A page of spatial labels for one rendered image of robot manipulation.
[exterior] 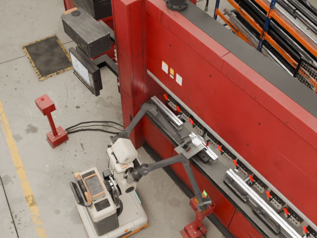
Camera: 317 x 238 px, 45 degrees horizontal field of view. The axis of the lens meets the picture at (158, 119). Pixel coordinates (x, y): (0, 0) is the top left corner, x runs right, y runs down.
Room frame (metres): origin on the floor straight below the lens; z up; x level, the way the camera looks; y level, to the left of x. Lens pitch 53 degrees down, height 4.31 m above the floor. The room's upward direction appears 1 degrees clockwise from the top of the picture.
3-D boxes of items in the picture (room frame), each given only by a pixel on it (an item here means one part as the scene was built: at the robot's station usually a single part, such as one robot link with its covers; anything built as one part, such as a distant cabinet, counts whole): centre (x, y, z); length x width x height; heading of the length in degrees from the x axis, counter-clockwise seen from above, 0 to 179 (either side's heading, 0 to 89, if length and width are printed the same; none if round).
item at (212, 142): (2.11, -0.55, 1.26); 0.15 x 0.09 x 0.17; 40
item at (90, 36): (2.90, 0.73, 1.53); 0.51 x 0.25 x 0.85; 40
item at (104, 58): (3.07, 0.60, 1.18); 0.40 x 0.24 x 0.07; 40
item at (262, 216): (1.43, -1.04, 0.89); 0.30 x 0.05 x 0.03; 40
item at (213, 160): (2.20, -0.48, 0.92); 0.39 x 0.06 x 0.10; 40
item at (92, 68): (2.81, 0.76, 1.42); 0.45 x 0.12 x 0.36; 40
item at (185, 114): (2.41, -0.29, 1.26); 0.15 x 0.09 x 0.17; 40
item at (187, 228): (1.63, -0.43, 0.06); 0.25 x 0.20 x 0.12; 122
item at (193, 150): (2.15, -0.33, 1.00); 0.26 x 0.18 x 0.01; 130
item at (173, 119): (2.66, -0.09, 0.92); 0.50 x 0.06 x 0.10; 40
